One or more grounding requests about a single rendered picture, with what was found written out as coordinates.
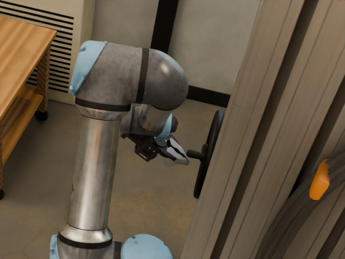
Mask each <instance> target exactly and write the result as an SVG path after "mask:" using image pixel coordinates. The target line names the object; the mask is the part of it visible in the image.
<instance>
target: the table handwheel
mask: <svg viewBox="0 0 345 259"><path fill-rule="evenodd" d="M223 119H224V112H223V111H222V110H217V111H216V112H215V115H214V118H213V121H212V124H211V127H210V130H209V134H208V138H207V141H206V143H205V144H203V146H202V150H201V153H203V154H205V157H204V160H201V159H199V160H200V162H201V163H200V167H199V171H198V175H197V179H196V183H195V188H194V197H195V198H196V199H199V196H200V193H201V190H202V186H203V183H204V180H205V176H206V173H207V170H208V167H209V164H210V160H211V158H212V154H213V151H214V148H215V145H216V142H217V138H218V135H219V132H220V128H221V125H222V122H223Z"/></svg>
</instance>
